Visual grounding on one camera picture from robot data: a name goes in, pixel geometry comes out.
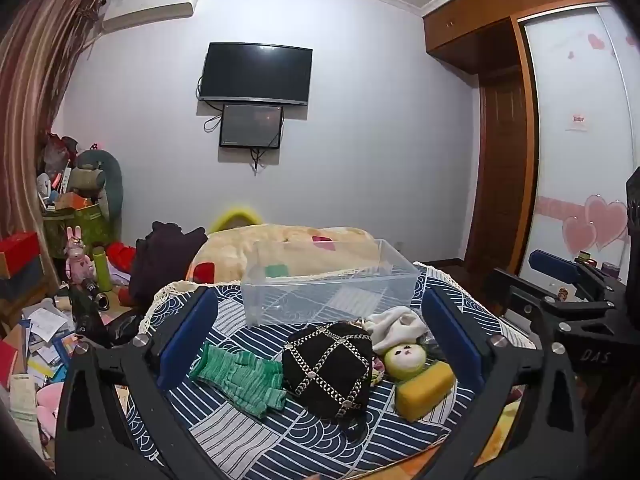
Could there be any green cardboard box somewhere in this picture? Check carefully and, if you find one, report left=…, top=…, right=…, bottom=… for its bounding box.
left=42, top=205, right=113, bottom=257

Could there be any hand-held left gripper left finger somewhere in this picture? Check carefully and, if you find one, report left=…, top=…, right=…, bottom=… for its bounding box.
left=55, top=285, right=221, bottom=480

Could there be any pink bunny toy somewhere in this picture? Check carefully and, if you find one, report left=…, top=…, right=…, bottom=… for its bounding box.
left=65, top=226, right=94, bottom=286

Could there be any clutter of toiletries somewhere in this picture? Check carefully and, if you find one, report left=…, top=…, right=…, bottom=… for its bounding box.
left=35, top=132, right=81, bottom=211

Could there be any white sliding door with hearts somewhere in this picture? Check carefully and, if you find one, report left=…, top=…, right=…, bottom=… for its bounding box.
left=517, top=2, right=640, bottom=286

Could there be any green bottle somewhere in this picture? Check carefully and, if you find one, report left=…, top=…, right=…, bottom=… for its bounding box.
left=91, top=243, right=115, bottom=292

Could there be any white air conditioner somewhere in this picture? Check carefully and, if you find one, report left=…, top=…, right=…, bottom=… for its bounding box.
left=100, top=0, right=201, bottom=36

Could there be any striped brown curtain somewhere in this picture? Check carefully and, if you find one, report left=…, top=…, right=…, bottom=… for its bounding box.
left=0, top=0, right=107, bottom=281

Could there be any wall television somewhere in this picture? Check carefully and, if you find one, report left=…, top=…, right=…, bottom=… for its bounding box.
left=197, top=42, right=313, bottom=107

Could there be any grey shark plush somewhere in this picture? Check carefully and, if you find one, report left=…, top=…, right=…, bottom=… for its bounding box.
left=67, top=147, right=124, bottom=241

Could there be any black flashlight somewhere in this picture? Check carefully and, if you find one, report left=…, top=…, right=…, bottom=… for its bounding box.
left=81, top=277, right=111, bottom=312

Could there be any black bag with chains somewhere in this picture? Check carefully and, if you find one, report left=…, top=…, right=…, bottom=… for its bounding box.
left=281, top=321, right=376, bottom=433

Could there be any dark grey box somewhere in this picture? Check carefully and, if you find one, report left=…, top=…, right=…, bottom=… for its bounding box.
left=0, top=259, right=46, bottom=302

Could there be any wooden room door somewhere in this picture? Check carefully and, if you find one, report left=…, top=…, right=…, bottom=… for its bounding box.
left=465, top=67, right=532, bottom=267

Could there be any green doll head plush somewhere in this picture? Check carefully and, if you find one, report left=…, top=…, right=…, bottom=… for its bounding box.
left=384, top=342, right=428, bottom=381

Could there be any yellow plush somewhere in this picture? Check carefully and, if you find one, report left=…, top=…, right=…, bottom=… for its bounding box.
left=209, top=203, right=264, bottom=233

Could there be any wooden wardrobe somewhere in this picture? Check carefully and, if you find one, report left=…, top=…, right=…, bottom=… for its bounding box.
left=422, top=0, right=616, bottom=266

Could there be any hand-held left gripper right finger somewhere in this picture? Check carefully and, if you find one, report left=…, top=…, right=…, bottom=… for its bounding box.
left=420, top=285, right=587, bottom=480

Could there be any dark clothing pile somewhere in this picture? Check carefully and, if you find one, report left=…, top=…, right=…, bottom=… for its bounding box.
left=129, top=221, right=208, bottom=306

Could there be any blue patterned mat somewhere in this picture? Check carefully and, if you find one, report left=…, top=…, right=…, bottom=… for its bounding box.
left=125, top=262, right=536, bottom=480

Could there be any pile of papers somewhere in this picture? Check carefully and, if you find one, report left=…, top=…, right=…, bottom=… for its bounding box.
left=0, top=300, right=83, bottom=461

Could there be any white cloth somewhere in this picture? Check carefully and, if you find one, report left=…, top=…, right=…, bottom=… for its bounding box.
left=367, top=306, right=431, bottom=356

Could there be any beige fleece blanket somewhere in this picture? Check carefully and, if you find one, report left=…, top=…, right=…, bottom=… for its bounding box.
left=192, top=224, right=396, bottom=286

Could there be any yellow sponge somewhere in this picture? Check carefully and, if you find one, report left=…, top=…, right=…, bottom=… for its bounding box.
left=395, top=362, right=456, bottom=422

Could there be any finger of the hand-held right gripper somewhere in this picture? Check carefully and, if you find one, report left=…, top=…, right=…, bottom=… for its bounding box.
left=492, top=267, right=576, bottom=342
left=529, top=249, right=628, bottom=306

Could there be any clear plastic storage bin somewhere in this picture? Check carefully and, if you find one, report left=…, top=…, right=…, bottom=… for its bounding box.
left=241, top=238, right=421, bottom=328

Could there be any small wall monitor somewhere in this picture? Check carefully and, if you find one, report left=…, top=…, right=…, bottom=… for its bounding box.
left=219, top=104, right=284, bottom=150

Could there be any red cloth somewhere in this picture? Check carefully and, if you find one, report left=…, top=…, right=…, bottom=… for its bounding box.
left=107, top=241, right=138, bottom=276

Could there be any green knitted glove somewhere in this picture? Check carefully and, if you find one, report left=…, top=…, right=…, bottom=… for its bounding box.
left=189, top=342, right=288, bottom=418

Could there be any pink plush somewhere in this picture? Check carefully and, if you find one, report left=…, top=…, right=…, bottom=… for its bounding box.
left=34, top=385, right=66, bottom=442

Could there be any red box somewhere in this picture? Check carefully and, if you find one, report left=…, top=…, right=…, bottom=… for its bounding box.
left=0, top=231, right=41, bottom=278

